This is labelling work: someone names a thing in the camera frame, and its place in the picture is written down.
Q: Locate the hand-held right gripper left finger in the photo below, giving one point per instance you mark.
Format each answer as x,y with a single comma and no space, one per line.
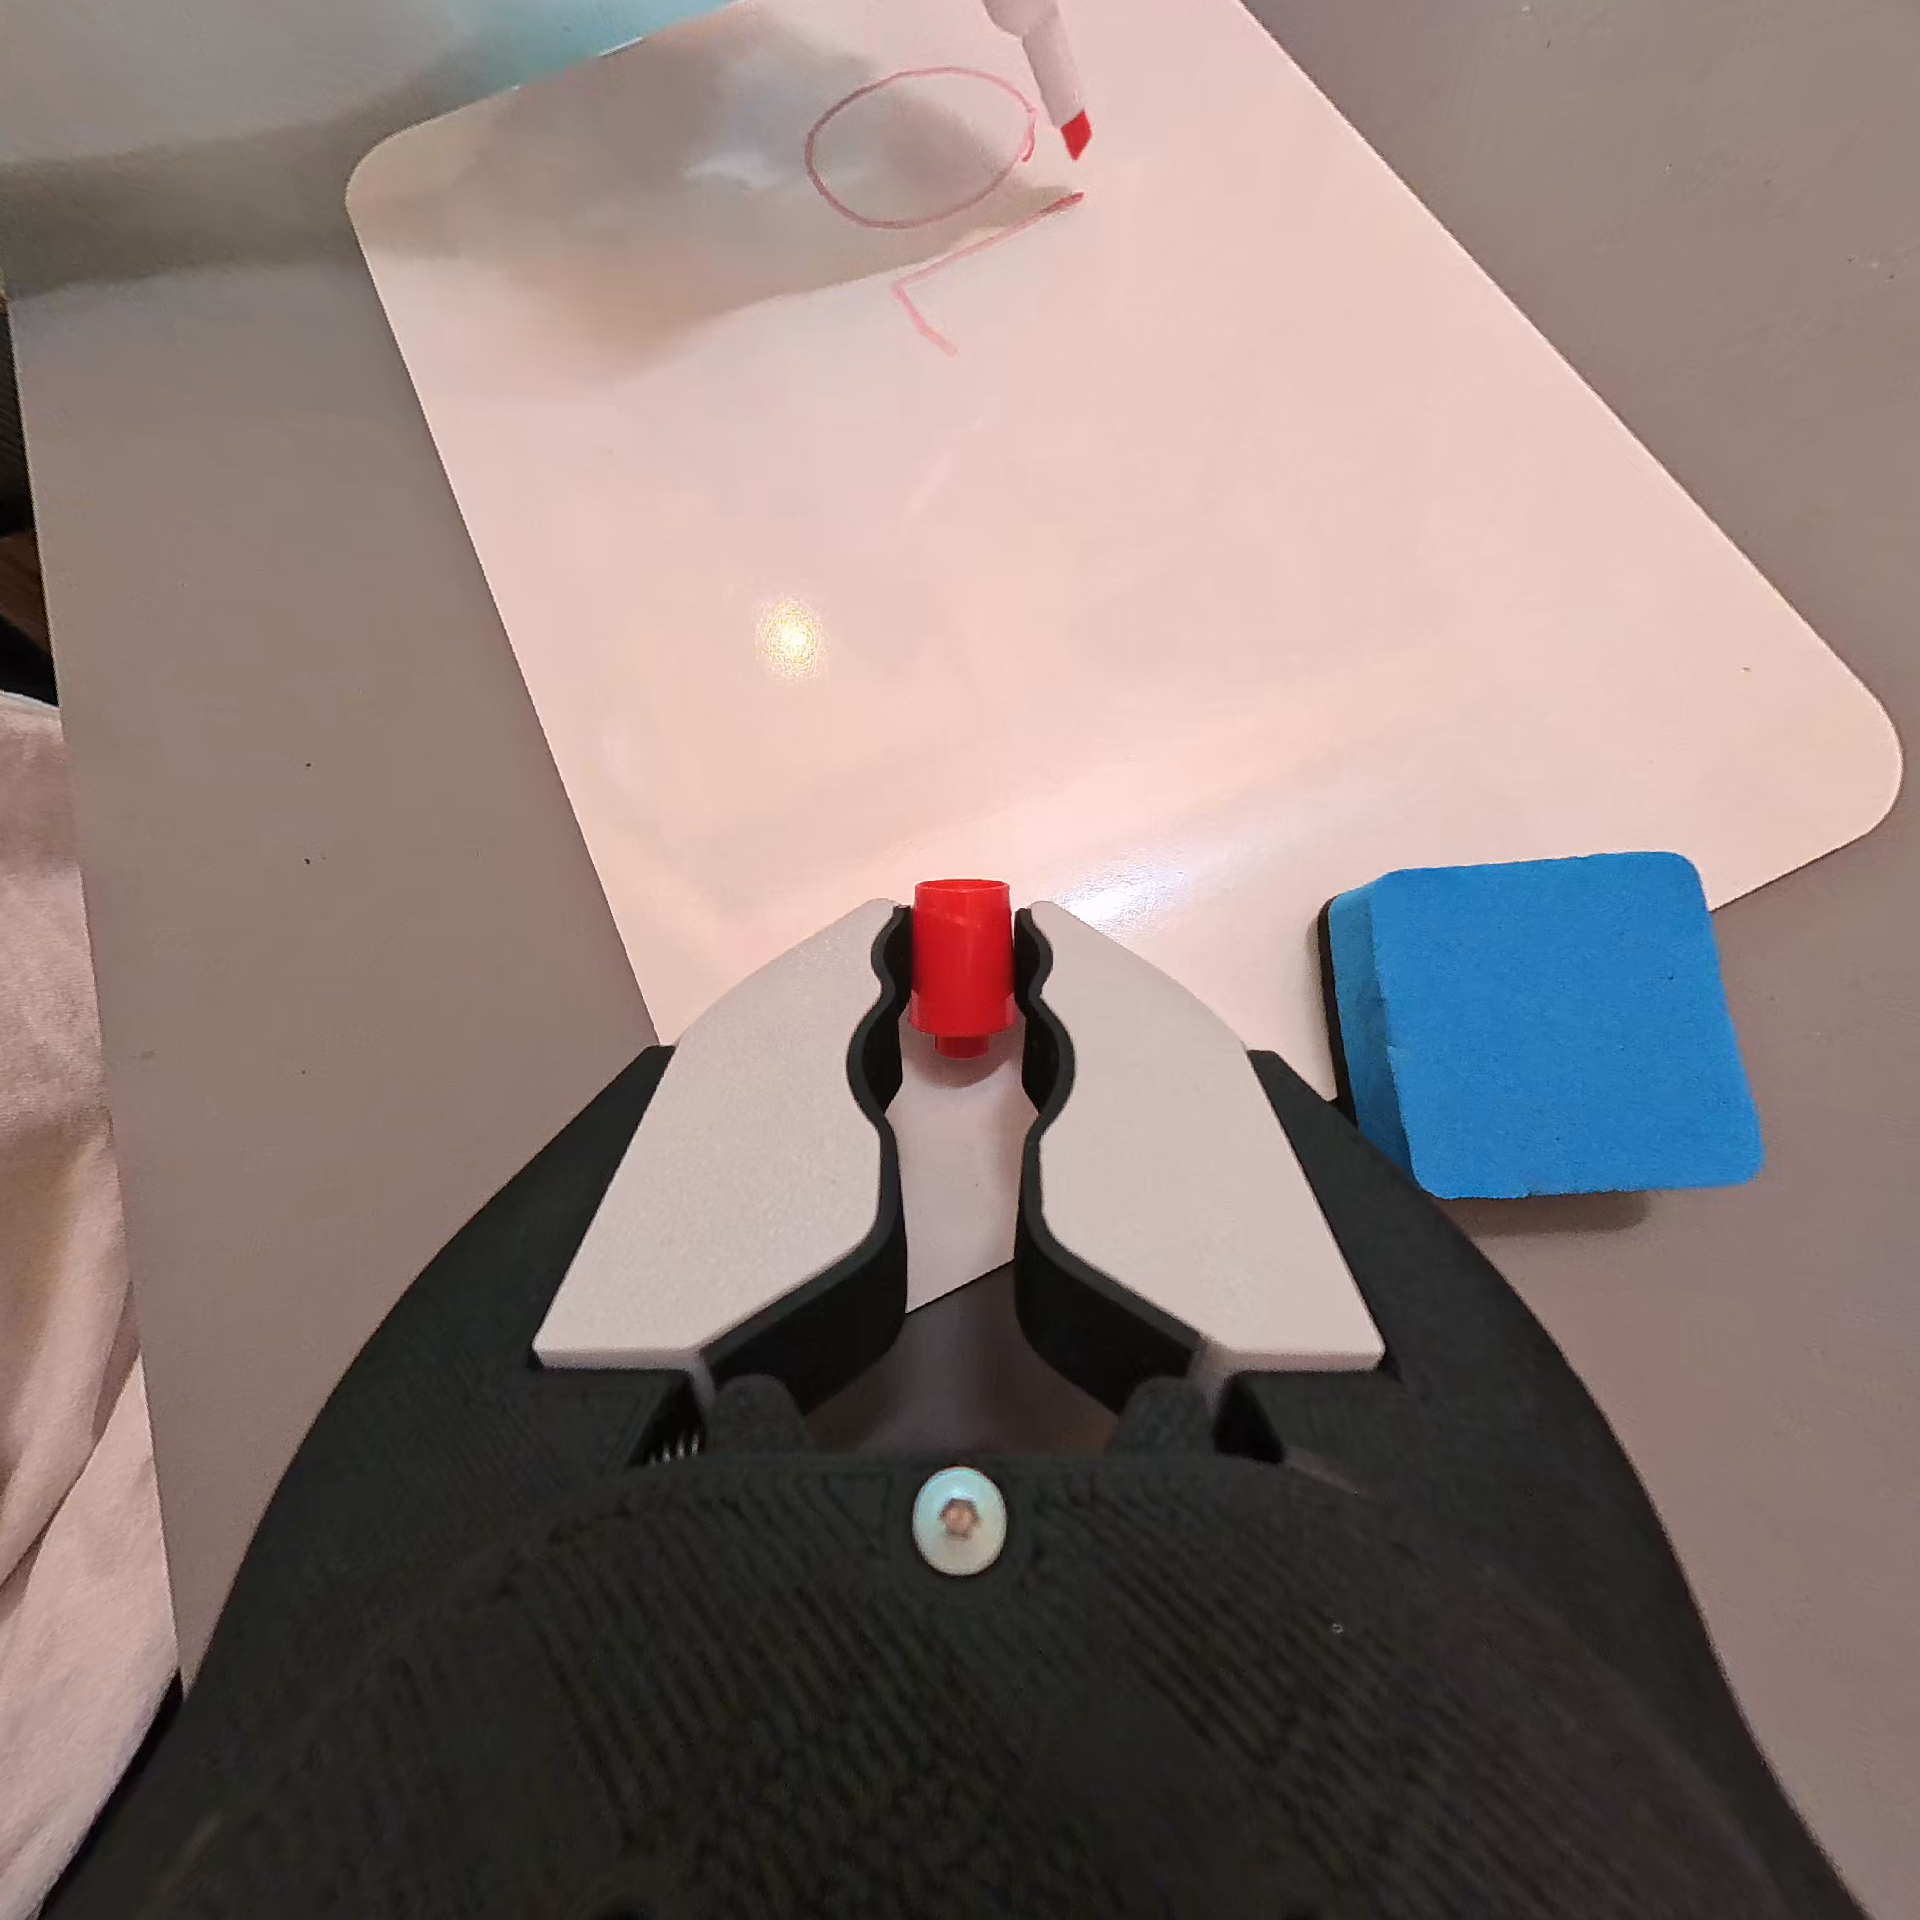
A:
721,1171

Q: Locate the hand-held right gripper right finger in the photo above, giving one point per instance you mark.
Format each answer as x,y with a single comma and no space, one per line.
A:
1184,1185

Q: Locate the red marker cap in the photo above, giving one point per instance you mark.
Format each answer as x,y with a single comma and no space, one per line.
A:
961,960

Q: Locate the blue foam eraser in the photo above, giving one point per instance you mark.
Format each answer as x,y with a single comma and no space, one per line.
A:
1546,1020

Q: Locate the white whiteboard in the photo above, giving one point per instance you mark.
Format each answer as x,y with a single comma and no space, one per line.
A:
1049,600

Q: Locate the red dry-erase marker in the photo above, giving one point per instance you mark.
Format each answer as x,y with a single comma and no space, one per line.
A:
1049,77

